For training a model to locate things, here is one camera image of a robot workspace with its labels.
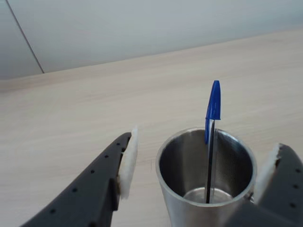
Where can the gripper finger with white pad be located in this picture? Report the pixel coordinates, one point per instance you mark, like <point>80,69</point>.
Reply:
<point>82,194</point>
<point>286,179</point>

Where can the silver metal cup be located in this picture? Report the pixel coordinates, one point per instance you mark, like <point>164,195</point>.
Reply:
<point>184,165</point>

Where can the blue ballpoint pen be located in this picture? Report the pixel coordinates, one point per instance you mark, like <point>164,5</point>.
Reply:
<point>214,101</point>

